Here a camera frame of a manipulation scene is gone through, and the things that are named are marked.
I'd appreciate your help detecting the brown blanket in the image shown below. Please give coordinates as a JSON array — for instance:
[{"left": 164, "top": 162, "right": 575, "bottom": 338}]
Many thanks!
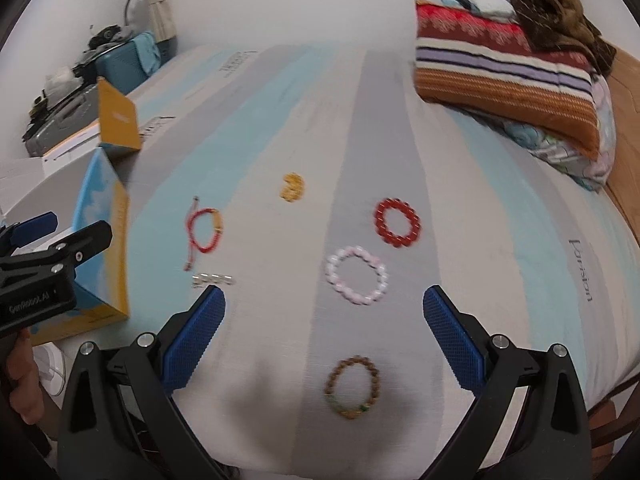
[{"left": 509, "top": 0, "right": 617, "bottom": 77}]

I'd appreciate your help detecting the striped red brown pillow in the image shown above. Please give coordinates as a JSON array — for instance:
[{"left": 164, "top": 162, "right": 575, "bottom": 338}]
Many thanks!
[{"left": 414, "top": 0, "right": 599, "bottom": 160}]

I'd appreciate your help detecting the brown wooden bead bracelet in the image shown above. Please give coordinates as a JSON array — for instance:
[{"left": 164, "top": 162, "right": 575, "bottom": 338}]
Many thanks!
[{"left": 323, "top": 354, "right": 382, "bottom": 421}]

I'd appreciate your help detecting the small light blue pillow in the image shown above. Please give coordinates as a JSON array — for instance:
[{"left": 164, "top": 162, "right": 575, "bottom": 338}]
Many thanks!
[{"left": 440, "top": 0, "right": 515, "bottom": 21}]

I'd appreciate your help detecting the dark clutter on suitcase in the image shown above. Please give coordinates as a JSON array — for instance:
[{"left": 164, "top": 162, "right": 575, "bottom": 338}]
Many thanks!
[{"left": 82, "top": 25, "right": 134, "bottom": 58}]

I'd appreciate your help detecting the white crumpled bag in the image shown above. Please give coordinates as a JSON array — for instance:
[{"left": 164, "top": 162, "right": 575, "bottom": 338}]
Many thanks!
[{"left": 44, "top": 66, "right": 82, "bottom": 96}]

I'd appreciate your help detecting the person left hand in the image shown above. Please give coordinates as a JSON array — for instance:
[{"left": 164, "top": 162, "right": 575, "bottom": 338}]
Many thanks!
[{"left": 6, "top": 330, "right": 44, "bottom": 425}]

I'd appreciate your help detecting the yellow amber bead bracelet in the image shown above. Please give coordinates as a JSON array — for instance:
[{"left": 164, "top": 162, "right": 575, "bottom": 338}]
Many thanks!
[{"left": 278, "top": 172, "right": 306, "bottom": 204}]

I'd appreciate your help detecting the red bead bracelet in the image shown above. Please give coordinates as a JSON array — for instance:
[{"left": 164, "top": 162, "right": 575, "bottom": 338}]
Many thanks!
[{"left": 374, "top": 197, "right": 422, "bottom": 248}]

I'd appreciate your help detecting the red cord bracelet gold charm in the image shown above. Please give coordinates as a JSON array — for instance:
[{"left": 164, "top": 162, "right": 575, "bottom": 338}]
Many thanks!
[{"left": 183, "top": 196, "right": 224, "bottom": 271}]

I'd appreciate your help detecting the pink bead bracelet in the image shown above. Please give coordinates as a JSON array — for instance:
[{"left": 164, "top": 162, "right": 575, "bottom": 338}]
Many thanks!
[{"left": 324, "top": 245, "right": 388, "bottom": 307}]

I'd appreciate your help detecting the teal suitcase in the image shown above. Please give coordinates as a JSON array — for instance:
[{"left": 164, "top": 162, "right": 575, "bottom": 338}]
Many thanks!
[{"left": 94, "top": 30, "right": 162, "bottom": 94}]

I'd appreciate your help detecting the open blue yellow cardboard box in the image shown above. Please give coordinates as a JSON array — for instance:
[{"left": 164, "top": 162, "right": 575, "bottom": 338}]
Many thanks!
[{"left": 23, "top": 77, "right": 142, "bottom": 344}]

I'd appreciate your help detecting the grey suitcase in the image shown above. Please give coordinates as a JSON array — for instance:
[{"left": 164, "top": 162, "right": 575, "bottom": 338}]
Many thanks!
[{"left": 22, "top": 84, "right": 99, "bottom": 157}]

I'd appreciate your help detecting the floral pastel pillow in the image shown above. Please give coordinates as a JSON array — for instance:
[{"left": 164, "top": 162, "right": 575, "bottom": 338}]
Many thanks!
[{"left": 473, "top": 74, "right": 616, "bottom": 191}]

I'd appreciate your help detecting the white pearl bracelet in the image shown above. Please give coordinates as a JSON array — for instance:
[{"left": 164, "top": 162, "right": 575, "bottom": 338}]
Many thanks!
[{"left": 191, "top": 271, "right": 237, "bottom": 288}]

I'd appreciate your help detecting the wooden headboard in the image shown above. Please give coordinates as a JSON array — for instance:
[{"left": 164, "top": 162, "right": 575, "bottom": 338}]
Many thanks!
[{"left": 606, "top": 49, "right": 640, "bottom": 240}]

